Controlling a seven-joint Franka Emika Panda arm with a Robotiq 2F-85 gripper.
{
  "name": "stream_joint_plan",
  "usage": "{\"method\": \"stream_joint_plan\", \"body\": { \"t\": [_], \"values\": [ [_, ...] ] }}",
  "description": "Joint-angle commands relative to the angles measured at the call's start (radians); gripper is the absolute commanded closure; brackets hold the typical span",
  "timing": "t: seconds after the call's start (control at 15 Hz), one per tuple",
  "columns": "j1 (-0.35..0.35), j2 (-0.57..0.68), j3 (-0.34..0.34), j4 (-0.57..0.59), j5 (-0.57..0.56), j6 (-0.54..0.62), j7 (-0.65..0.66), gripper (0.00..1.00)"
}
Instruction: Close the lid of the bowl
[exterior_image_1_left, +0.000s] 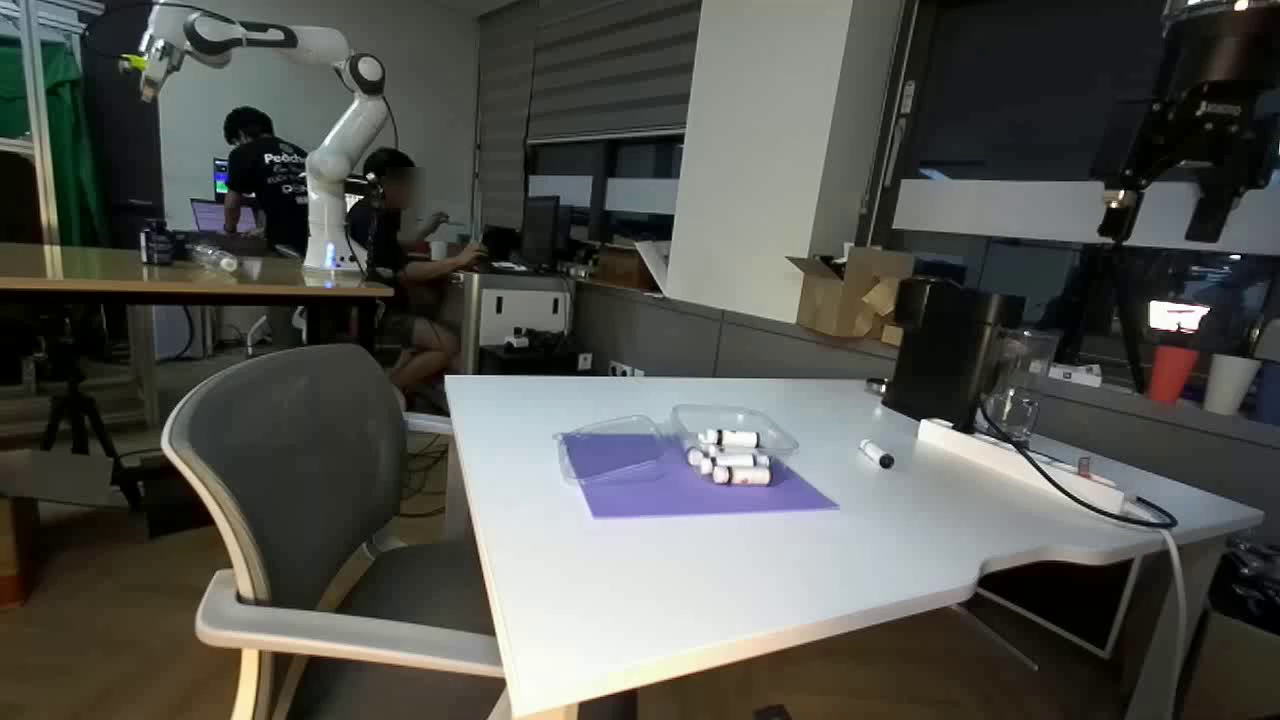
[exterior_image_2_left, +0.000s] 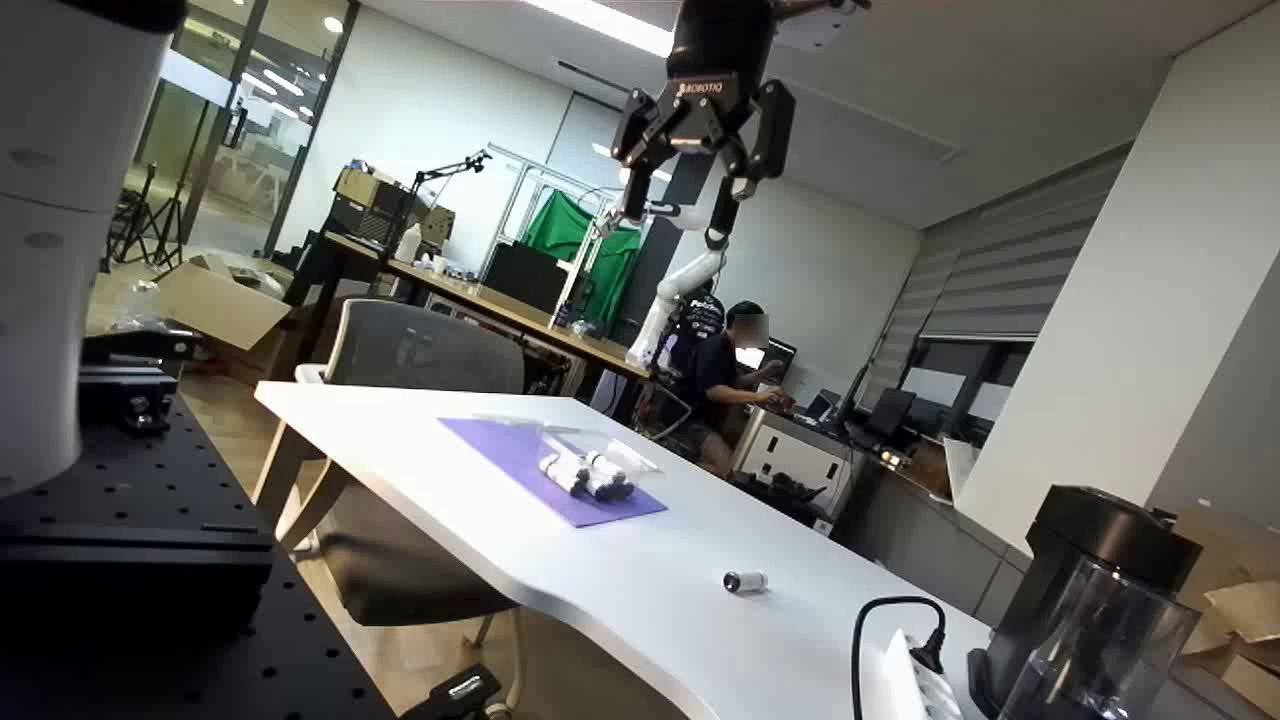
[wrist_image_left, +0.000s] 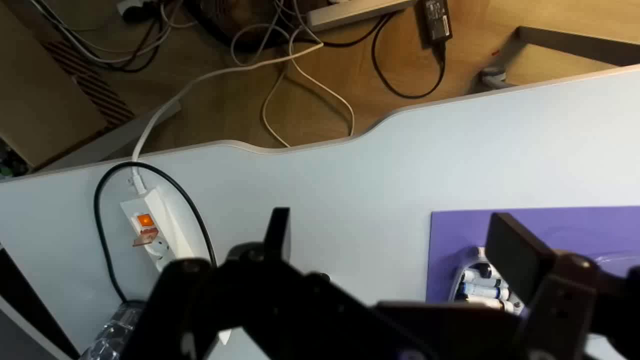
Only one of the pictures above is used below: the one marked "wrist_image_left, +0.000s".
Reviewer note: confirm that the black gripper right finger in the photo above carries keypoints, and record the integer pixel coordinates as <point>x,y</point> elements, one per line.
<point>567,295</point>

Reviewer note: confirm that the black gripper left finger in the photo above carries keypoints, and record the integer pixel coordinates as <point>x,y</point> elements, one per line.
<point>289,314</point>

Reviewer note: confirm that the clear plastic lidded bowl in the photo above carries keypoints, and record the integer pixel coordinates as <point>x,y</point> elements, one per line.
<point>478,283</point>

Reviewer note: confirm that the purple mat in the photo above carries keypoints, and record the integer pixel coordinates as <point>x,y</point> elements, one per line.
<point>610,234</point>

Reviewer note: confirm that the white power strip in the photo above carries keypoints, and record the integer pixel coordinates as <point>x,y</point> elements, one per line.
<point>160,227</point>

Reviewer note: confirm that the black power adapter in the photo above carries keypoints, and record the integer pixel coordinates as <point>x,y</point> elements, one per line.
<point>435,20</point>

